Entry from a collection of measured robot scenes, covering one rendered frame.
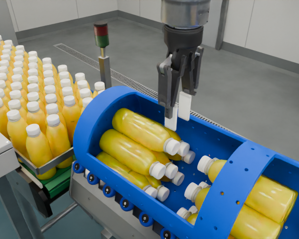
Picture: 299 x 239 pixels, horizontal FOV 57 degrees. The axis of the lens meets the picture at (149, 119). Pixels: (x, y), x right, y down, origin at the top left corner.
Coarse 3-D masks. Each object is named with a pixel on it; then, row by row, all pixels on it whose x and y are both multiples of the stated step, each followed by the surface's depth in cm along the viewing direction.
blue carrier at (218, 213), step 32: (96, 96) 77; (128, 96) 87; (96, 128) 81; (192, 128) 82; (96, 160) 72; (256, 160) 55; (288, 160) 57; (128, 192) 67; (224, 192) 52; (224, 224) 51; (288, 224) 70
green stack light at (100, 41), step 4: (96, 36) 124; (100, 36) 124; (104, 36) 124; (108, 36) 126; (96, 40) 125; (100, 40) 125; (104, 40) 125; (108, 40) 127; (96, 44) 127; (100, 44) 126; (104, 44) 126; (108, 44) 128
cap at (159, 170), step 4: (160, 164) 70; (156, 168) 69; (160, 168) 68; (164, 168) 70; (152, 172) 69; (156, 172) 68; (160, 172) 69; (164, 172) 71; (156, 176) 69; (160, 176) 70
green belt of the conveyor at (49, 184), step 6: (60, 168) 99; (66, 168) 99; (60, 174) 97; (66, 174) 98; (42, 180) 95; (48, 180) 95; (54, 180) 95; (60, 180) 96; (66, 180) 97; (48, 186) 93; (54, 186) 94; (60, 186) 95; (66, 186) 98; (54, 192) 94
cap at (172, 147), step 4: (172, 140) 70; (176, 140) 70; (168, 144) 69; (172, 144) 69; (176, 144) 69; (168, 148) 69; (172, 148) 68; (176, 148) 70; (168, 152) 69; (172, 152) 69; (176, 152) 71
